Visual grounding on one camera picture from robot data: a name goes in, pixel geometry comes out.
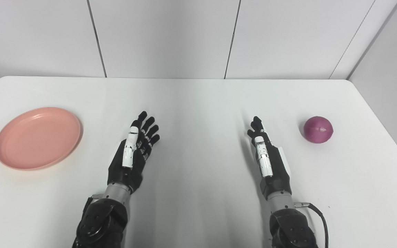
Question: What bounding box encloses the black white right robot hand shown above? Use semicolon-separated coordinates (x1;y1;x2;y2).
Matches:
247;116;293;200

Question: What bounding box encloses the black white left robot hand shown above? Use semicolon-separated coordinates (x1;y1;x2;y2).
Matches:
107;111;160;195

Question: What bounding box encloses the purple red onion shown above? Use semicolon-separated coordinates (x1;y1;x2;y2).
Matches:
303;116;334;144

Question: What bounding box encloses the pink round plate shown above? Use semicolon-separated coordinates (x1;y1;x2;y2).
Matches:
0;107;83;171

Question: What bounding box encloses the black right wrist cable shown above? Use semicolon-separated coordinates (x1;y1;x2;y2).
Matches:
295;202;329;248

